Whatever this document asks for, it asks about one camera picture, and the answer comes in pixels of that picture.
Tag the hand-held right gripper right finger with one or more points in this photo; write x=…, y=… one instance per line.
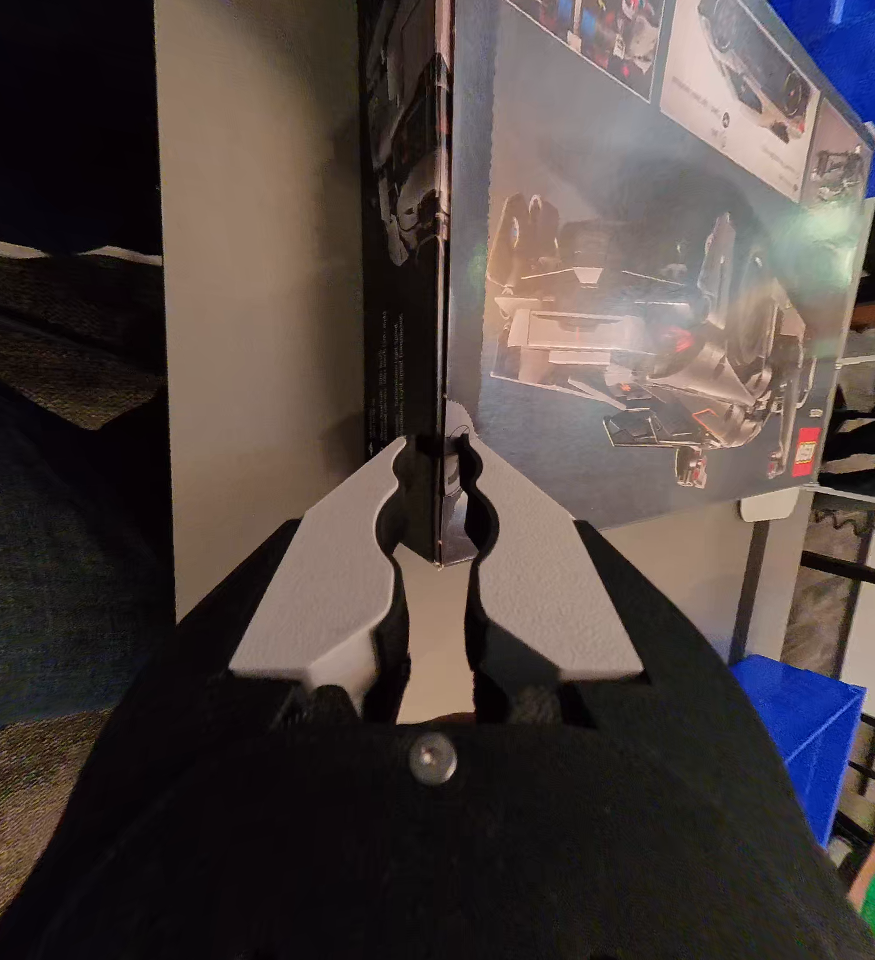
x=550, y=592

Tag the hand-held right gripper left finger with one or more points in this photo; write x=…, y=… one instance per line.
x=317, y=592

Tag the lego set box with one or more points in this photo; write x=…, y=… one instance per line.
x=632, y=247

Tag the small blue storage bin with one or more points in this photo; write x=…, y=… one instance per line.
x=797, y=742

